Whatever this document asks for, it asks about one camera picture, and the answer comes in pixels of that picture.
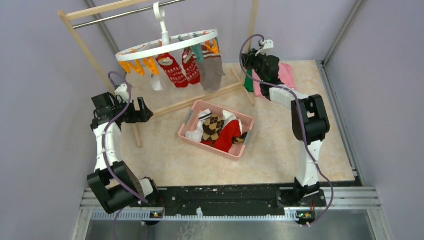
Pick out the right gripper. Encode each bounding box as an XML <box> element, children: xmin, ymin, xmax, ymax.
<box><xmin>239</xmin><ymin>49</ymin><xmax>266</xmax><ymax>83</ymax></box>

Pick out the grey sock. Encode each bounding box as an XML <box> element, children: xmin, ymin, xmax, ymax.
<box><xmin>197</xmin><ymin>56</ymin><xmax>226</xmax><ymax>93</ymax></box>

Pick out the red patterned sock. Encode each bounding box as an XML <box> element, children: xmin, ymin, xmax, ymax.
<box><xmin>182</xmin><ymin>47</ymin><xmax>201</xmax><ymax>85</ymax></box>
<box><xmin>156</xmin><ymin>53</ymin><xmax>189</xmax><ymax>88</ymax></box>

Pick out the brown argyle sock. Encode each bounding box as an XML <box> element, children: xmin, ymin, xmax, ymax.
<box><xmin>201</xmin><ymin>114</ymin><xmax>225</xmax><ymax>142</ymax></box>

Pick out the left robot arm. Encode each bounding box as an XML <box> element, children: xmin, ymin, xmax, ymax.
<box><xmin>87</xmin><ymin>92</ymin><xmax>161</xmax><ymax>214</ymax></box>

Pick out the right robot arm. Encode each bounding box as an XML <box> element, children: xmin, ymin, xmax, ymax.
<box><xmin>239</xmin><ymin>49</ymin><xmax>330</xmax><ymax>206</ymax></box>

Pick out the white round clip hanger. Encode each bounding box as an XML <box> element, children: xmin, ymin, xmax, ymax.
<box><xmin>115</xmin><ymin>2</ymin><xmax>219</xmax><ymax>62</ymax></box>

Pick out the green cloth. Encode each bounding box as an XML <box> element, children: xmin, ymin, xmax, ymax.
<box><xmin>244</xmin><ymin>76</ymin><xmax>255</xmax><ymax>93</ymax></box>

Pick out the pink cloth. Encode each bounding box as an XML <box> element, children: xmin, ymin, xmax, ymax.
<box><xmin>253</xmin><ymin>62</ymin><xmax>297</xmax><ymax>98</ymax></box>

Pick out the white hanging sock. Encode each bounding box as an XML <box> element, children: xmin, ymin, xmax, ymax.
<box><xmin>151</xmin><ymin>74</ymin><xmax>166</xmax><ymax>92</ymax></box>

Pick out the white black-striped sock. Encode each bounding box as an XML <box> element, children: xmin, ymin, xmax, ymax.
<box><xmin>185</xmin><ymin>109</ymin><xmax>212</xmax><ymax>143</ymax></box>

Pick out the red white sock in basket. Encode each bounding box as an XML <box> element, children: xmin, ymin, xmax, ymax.
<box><xmin>201</xmin><ymin>110</ymin><xmax>247</xmax><ymax>153</ymax></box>

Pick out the pink plastic basket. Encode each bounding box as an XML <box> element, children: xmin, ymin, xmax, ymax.
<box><xmin>178</xmin><ymin>100</ymin><xmax>255</xmax><ymax>162</ymax></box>

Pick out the wooden drying rack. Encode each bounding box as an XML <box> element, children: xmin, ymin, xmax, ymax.
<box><xmin>57</xmin><ymin>0</ymin><xmax>261</xmax><ymax>149</ymax></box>

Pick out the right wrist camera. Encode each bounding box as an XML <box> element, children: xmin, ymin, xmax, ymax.
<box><xmin>257</xmin><ymin>39</ymin><xmax>274</xmax><ymax>55</ymax></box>

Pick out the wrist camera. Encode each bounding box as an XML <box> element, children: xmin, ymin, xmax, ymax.
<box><xmin>115</xmin><ymin>83</ymin><xmax>131</xmax><ymax>103</ymax></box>
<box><xmin>257</xmin><ymin>39</ymin><xmax>274</xmax><ymax>55</ymax></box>

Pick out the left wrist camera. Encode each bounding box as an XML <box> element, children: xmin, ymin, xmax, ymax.
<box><xmin>115</xmin><ymin>83</ymin><xmax>131</xmax><ymax>103</ymax></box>

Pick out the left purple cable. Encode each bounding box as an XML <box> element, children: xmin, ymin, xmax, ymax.
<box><xmin>100</xmin><ymin>71</ymin><xmax>149</xmax><ymax>240</ymax></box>

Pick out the purple cable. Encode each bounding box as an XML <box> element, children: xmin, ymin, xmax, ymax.
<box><xmin>100</xmin><ymin>71</ymin><xmax>149</xmax><ymax>240</ymax></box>
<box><xmin>239</xmin><ymin>34</ymin><xmax>335</xmax><ymax>228</ymax></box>

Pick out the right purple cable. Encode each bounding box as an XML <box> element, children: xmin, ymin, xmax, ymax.
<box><xmin>239</xmin><ymin>34</ymin><xmax>335</xmax><ymax>228</ymax></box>

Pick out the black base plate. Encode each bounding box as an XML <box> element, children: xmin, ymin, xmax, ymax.
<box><xmin>142</xmin><ymin>183</ymin><xmax>327</xmax><ymax>217</ymax></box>

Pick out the aluminium frame rail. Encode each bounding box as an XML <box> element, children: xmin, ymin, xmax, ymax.
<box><xmin>71</xmin><ymin>185</ymin><xmax>394</xmax><ymax>240</ymax></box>

